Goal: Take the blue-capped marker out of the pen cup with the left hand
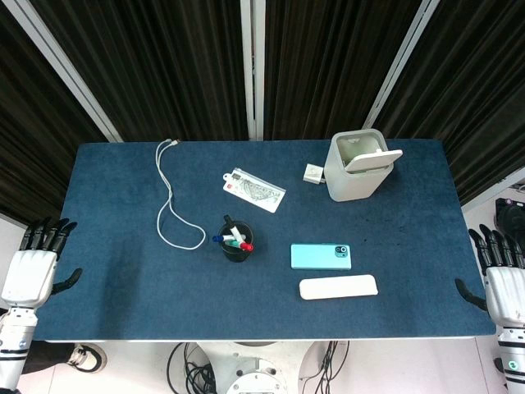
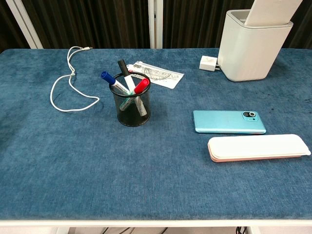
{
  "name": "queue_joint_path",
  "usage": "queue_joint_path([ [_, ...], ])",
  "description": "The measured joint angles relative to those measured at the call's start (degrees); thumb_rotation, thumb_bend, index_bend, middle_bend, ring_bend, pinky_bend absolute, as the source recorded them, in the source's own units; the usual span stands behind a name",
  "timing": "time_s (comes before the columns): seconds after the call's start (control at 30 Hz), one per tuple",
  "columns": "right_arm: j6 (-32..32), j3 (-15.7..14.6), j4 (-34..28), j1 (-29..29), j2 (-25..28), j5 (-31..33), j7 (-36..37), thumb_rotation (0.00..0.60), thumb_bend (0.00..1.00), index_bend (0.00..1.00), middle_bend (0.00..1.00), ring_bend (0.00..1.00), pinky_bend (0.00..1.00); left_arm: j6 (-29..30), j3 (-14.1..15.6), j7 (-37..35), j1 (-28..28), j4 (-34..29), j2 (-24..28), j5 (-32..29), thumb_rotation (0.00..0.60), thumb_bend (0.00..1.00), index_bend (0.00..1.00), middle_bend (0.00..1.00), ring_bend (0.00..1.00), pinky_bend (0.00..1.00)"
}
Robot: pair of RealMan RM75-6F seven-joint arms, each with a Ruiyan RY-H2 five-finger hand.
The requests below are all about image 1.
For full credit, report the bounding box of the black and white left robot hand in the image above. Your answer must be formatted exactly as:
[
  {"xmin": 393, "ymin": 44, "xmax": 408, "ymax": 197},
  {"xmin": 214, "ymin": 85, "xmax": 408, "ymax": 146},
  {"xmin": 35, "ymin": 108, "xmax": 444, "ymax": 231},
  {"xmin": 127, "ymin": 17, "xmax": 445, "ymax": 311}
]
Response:
[{"xmin": 0, "ymin": 217, "xmax": 84, "ymax": 309}]

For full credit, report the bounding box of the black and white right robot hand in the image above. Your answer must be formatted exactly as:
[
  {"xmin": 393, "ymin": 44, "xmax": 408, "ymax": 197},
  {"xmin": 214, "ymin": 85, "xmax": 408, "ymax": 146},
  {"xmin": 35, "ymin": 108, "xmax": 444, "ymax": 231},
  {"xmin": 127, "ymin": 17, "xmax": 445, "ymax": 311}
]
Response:
[{"xmin": 454, "ymin": 223, "xmax": 525, "ymax": 330}]

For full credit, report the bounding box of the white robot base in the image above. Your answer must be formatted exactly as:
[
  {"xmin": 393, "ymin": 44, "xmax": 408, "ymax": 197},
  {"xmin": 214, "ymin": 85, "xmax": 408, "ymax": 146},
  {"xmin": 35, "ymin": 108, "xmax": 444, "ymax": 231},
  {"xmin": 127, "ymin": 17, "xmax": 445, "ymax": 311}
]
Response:
[{"xmin": 180, "ymin": 340, "xmax": 329, "ymax": 394}]

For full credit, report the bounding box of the black cap white marker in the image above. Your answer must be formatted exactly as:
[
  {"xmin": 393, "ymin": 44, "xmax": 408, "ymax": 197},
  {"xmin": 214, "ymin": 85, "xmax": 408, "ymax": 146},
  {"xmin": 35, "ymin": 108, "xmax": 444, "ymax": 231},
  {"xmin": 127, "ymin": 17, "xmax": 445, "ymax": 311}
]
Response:
[{"xmin": 223, "ymin": 214, "xmax": 244, "ymax": 244}]

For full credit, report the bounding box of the black mesh pen holder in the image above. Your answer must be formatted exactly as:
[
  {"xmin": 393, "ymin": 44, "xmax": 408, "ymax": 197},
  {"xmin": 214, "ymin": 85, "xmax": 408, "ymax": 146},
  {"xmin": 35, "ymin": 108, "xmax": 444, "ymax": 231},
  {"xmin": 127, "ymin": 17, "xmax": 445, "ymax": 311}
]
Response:
[{"xmin": 217, "ymin": 220, "xmax": 255, "ymax": 263}]

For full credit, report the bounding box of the black bag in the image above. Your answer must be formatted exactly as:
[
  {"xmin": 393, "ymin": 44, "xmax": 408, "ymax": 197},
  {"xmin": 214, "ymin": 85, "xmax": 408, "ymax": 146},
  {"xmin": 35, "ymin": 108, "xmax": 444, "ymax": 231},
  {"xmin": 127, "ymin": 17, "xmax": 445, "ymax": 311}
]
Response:
[{"xmin": 493, "ymin": 196, "xmax": 525, "ymax": 236}]

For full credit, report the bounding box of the dark trouser leg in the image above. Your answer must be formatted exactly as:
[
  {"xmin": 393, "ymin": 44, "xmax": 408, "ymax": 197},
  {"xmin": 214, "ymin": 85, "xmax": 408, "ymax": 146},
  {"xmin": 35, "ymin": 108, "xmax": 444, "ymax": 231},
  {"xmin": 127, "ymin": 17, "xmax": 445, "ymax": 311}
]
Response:
[{"xmin": 19, "ymin": 340, "xmax": 77, "ymax": 375}]

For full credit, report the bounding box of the black and white sneaker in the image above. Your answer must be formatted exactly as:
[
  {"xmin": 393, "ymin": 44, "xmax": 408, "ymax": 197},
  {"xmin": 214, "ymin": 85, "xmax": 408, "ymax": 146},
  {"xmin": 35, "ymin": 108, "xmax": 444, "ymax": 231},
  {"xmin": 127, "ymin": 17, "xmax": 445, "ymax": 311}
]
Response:
[{"xmin": 65, "ymin": 343, "xmax": 109, "ymax": 374}]

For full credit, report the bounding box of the blue felt table mat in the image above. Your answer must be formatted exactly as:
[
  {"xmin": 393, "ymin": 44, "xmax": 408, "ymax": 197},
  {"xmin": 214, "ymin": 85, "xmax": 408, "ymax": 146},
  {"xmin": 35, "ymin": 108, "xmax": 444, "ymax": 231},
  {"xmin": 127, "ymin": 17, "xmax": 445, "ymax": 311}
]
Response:
[{"xmin": 31, "ymin": 139, "xmax": 497, "ymax": 342}]

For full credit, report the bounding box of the black pleated curtain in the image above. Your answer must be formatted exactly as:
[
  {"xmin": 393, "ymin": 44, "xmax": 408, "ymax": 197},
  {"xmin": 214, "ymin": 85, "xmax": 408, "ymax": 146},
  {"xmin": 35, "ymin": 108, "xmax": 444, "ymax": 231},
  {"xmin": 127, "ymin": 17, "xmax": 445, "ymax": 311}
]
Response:
[
  {"xmin": 372, "ymin": 0, "xmax": 525, "ymax": 207},
  {"xmin": 0, "ymin": 0, "xmax": 107, "ymax": 226},
  {"xmin": 29, "ymin": 0, "xmax": 252, "ymax": 144},
  {"xmin": 261, "ymin": 0, "xmax": 424, "ymax": 141}
]

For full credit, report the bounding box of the white and pink pencil case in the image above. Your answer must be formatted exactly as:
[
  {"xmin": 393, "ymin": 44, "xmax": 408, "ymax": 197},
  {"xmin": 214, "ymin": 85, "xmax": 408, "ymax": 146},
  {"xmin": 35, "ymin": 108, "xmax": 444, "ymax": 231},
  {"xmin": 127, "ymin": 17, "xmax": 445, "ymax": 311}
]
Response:
[{"xmin": 298, "ymin": 273, "xmax": 380, "ymax": 302}]

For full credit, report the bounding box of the white desktop trash bin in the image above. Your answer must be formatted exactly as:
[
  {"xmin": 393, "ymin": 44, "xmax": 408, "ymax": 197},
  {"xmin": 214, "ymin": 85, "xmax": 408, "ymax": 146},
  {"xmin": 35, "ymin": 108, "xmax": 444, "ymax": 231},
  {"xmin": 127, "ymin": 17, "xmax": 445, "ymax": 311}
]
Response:
[{"xmin": 325, "ymin": 128, "xmax": 404, "ymax": 203}]

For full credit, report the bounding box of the light blue smartphone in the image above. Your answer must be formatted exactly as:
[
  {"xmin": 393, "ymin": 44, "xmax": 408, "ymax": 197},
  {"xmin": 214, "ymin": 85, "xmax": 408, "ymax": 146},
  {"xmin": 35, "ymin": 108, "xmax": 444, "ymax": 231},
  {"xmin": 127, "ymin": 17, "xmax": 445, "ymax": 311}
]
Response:
[{"xmin": 290, "ymin": 242, "xmax": 354, "ymax": 271}]

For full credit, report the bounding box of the white charger plug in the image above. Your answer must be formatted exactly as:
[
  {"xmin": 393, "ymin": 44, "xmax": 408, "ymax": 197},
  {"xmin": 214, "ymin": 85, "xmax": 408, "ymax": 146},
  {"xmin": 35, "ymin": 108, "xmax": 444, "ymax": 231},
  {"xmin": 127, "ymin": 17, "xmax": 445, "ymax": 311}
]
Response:
[{"xmin": 304, "ymin": 163, "xmax": 327, "ymax": 186}]

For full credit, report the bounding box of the transparent ruler pouch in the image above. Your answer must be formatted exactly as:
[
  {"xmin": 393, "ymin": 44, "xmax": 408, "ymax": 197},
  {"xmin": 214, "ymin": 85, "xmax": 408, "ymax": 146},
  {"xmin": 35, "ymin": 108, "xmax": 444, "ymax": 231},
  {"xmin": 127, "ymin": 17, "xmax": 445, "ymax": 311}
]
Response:
[{"xmin": 222, "ymin": 167, "xmax": 287, "ymax": 214}]

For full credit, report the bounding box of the white usb cable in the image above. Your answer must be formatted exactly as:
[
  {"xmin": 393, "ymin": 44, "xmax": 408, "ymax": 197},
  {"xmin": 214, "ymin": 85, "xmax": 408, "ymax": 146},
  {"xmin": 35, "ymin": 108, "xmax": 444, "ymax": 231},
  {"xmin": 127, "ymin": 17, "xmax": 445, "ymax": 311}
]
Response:
[{"xmin": 154, "ymin": 139, "xmax": 207, "ymax": 250}]

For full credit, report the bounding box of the black floor cable bundle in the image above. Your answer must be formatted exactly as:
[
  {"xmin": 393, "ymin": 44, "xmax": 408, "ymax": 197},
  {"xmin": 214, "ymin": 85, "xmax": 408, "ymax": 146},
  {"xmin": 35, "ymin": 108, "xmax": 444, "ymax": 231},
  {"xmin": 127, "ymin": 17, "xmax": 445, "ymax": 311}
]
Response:
[
  {"xmin": 300, "ymin": 340, "xmax": 350, "ymax": 386},
  {"xmin": 167, "ymin": 341, "xmax": 215, "ymax": 394}
]

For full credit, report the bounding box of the white frame post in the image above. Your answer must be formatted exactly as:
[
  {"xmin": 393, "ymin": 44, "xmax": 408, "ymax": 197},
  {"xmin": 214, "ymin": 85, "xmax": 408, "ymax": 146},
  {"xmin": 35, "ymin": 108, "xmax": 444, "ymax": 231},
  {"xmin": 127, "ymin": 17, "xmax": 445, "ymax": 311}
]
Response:
[
  {"xmin": 362, "ymin": 0, "xmax": 443, "ymax": 129},
  {"xmin": 6, "ymin": 0, "xmax": 124, "ymax": 143},
  {"xmin": 239, "ymin": 0, "xmax": 268, "ymax": 141}
]

